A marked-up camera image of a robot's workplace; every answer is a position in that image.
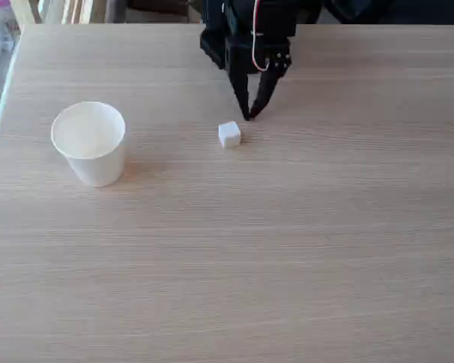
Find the white cube block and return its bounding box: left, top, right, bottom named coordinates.
left=217, top=120, right=242, bottom=149

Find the dark fabric object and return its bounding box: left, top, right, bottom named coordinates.
left=322, top=0, right=454, bottom=26

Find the white paper cup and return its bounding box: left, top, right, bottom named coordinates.
left=50, top=101, right=127, bottom=188

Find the white and red cable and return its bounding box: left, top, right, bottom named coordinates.
left=250, top=0, right=270, bottom=73

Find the light wooden frame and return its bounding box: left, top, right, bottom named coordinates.
left=9, top=0, right=107, bottom=26

